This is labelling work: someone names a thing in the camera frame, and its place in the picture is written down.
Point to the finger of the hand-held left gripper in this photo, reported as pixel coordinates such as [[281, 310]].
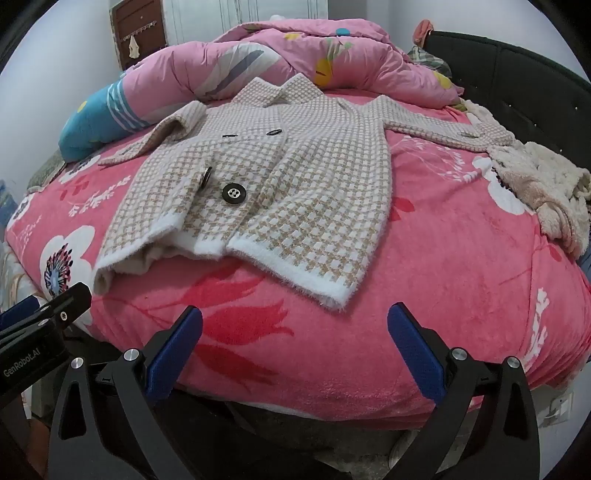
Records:
[[18, 310], [69, 304]]

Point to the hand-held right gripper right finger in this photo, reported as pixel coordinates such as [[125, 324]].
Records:
[[415, 350]]

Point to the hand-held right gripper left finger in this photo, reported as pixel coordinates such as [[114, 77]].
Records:
[[178, 350]]

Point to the beige white houndstooth coat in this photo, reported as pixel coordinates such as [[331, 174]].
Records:
[[277, 194]]

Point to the pink floral bed blanket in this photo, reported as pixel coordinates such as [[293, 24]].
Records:
[[438, 277]]

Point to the green patterned cushion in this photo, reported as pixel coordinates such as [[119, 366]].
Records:
[[46, 170]]

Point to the cream fleece garment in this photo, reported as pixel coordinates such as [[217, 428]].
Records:
[[549, 184]]

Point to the small cream hanging ornament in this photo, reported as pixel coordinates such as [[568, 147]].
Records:
[[134, 46]]

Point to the pink printed quilt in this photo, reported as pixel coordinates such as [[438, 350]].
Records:
[[207, 69]]

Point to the black bed headboard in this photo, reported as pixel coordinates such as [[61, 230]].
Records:
[[517, 78]]

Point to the brown wooden cabinet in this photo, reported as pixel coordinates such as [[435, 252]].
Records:
[[138, 21]]

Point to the grey plaid cloth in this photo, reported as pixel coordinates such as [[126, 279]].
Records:
[[427, 57]]

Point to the orange cloth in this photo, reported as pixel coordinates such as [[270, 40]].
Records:
[[422, 30]]

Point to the white wall socket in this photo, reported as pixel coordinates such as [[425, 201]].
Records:
[[556, 410]]

